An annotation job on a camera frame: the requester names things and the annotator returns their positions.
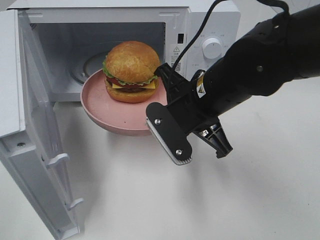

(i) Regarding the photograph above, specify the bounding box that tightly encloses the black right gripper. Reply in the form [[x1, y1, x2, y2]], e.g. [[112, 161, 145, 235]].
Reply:
[[145, 63, 235, 165]]

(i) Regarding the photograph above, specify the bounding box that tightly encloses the pink round plate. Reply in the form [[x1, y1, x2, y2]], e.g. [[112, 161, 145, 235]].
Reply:
[[80, 69, 167, 137]]

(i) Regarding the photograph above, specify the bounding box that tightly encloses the burger with lettuce and cheese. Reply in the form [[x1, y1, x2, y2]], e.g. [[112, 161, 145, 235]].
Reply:
[[102, 41, 161, 103]]

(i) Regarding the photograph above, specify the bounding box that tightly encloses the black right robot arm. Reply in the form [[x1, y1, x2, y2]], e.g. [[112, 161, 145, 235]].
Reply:
[[146, 0, 320, 166]]

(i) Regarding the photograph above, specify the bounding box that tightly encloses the white warning label sticker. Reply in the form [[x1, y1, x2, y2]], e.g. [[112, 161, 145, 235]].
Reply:
[[168, 43, 185, 75]]

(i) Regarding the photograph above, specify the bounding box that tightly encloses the upper white power knob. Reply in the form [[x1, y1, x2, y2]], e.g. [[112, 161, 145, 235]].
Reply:
[[202, 37, 222, 59]]

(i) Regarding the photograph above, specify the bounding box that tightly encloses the glass microwave turntable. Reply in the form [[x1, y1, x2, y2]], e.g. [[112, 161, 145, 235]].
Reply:
[[68, 51, 108, 85]]

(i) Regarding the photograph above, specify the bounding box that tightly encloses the white microwave oven body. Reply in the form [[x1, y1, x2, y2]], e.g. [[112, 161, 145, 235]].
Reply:
[[4, 0, 242, 103]]

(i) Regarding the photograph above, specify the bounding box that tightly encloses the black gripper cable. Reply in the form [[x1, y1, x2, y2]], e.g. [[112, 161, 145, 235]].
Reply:
[[172, 0, 291, 71]]

